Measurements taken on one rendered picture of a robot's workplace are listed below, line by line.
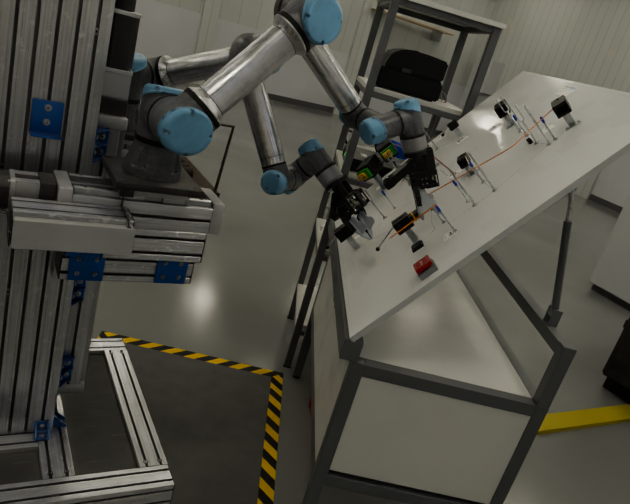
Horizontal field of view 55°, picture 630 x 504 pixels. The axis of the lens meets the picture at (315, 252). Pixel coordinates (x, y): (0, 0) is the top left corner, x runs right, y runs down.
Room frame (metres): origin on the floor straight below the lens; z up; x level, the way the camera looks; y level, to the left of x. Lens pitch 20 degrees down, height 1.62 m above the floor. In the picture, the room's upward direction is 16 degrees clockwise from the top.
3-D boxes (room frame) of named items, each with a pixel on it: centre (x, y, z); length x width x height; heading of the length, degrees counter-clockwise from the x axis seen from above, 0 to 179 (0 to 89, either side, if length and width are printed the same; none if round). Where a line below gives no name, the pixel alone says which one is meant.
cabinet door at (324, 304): (2.37, -0.11, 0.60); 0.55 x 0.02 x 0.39; 6
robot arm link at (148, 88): (1.52, 0.47, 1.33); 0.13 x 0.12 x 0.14; 36
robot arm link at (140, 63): (1.95, 0.74, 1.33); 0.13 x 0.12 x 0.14; 164
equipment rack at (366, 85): (3.04, -0.22, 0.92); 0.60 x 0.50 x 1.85; 6
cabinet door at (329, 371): (1.82, -0.16, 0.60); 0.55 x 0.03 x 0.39; 6
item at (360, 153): (2.97, -0.17, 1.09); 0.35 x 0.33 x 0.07; 6
